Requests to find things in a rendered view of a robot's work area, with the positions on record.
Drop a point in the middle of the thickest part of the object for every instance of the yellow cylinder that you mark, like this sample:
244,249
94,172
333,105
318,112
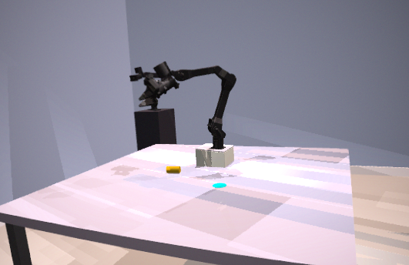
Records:
173,169

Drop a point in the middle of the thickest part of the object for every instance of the cyan circle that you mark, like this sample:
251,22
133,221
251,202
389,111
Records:
219,185

